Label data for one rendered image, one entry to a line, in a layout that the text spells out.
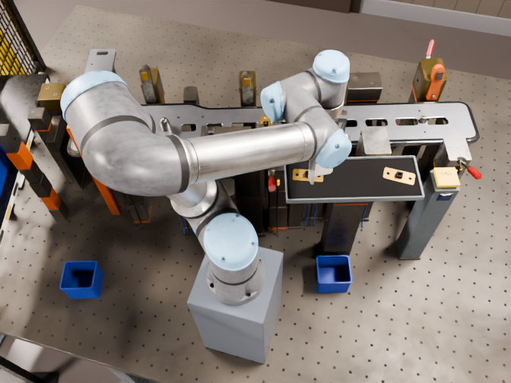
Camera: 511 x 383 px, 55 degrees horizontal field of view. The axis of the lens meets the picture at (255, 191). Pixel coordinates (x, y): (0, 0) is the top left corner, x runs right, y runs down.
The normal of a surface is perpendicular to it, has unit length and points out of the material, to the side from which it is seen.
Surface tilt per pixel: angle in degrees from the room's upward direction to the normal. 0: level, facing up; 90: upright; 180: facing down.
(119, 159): 43
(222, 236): 7
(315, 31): 0
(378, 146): 0
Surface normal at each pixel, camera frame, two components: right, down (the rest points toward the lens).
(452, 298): -0.03, -0.54
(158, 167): 0.36, 0.11
